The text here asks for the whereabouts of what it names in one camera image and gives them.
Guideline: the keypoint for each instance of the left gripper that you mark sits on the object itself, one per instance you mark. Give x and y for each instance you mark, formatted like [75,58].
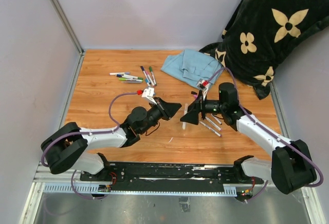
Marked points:
[167,110]

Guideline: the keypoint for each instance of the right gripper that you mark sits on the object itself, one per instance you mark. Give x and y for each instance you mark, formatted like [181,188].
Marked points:
[198,106]

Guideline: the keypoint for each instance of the white slim marker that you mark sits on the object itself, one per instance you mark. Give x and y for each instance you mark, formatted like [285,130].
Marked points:
[185,112]

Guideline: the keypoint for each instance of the magenta cap marker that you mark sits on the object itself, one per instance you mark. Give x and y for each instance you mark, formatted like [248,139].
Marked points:
[210,128]

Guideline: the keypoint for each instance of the pink marker pen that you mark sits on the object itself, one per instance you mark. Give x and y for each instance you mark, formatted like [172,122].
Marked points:
[214,124]

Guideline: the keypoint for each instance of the black marker pen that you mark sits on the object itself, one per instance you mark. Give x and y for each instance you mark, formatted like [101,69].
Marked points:
[217,119]

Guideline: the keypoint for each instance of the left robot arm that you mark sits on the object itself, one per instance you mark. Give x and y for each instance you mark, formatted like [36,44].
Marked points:
[68,148]

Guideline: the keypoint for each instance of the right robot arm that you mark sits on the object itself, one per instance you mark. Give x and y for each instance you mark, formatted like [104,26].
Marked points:
[290,167]

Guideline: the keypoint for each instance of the light blue cloth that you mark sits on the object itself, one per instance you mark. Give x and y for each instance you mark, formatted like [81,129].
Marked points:
[190,66]

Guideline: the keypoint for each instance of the red pink cap marker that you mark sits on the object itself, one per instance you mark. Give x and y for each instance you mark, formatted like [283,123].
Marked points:
[150,77]

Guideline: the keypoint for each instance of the green cap marker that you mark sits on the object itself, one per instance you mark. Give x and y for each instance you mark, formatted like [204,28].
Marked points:
[153,76]

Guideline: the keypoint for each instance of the lavender marker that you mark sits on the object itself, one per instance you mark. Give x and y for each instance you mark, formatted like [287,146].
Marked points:
[132,82]

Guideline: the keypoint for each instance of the dark blue cap marker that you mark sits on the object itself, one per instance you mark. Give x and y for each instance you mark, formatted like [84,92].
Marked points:
[144,72]

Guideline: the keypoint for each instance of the light green marker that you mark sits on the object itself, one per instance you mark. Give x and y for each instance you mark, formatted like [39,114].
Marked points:
[124,79]

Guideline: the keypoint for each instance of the black floral blanket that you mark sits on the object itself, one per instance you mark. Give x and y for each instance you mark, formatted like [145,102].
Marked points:
[262,33]

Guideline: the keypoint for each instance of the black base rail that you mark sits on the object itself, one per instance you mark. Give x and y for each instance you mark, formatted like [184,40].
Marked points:
[168,177]

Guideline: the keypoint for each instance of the aluminium corner post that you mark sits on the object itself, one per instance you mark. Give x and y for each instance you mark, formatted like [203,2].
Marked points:
[63,18]

